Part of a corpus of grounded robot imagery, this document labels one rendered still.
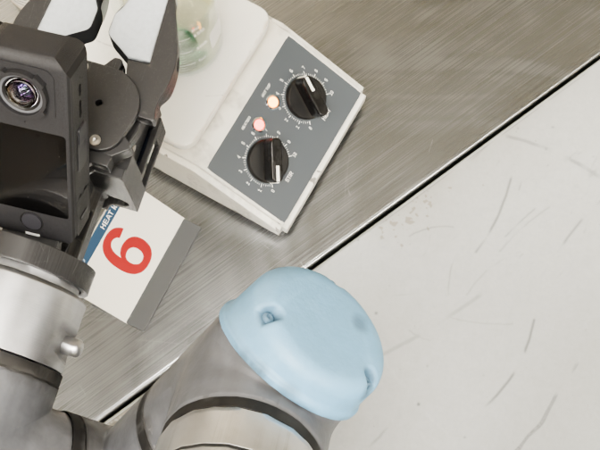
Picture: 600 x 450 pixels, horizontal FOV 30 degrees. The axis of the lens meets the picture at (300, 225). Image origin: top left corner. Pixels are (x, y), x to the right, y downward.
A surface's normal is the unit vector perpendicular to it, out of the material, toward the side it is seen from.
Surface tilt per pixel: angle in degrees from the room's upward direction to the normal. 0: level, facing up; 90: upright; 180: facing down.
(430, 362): 0
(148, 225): 40
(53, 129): 57
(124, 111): 1
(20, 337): 31
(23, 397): 49
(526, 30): 0
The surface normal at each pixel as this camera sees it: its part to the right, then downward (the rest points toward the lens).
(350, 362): 0.58, -0.61
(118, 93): 0.00, -0.28
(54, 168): -0.22, 0.65
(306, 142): 0.43, 0.01
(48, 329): 0.72, 0.02
